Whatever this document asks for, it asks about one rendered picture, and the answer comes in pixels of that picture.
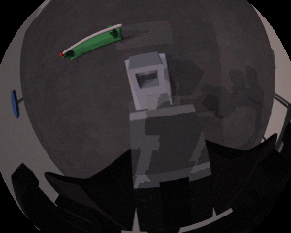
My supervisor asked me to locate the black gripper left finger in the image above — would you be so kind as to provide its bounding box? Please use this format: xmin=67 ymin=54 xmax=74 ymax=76
xmin=44 ymin=148 xmax=135 ymax=230

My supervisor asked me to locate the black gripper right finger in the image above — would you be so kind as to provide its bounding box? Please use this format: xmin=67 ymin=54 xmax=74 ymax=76
xmin=205 ymin=133 xmax=277 ymax=215

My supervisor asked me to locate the grey pin with red cap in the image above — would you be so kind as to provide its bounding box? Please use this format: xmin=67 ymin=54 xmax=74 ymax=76
xmin=60 ymin=24 xmax=123 ymax=57

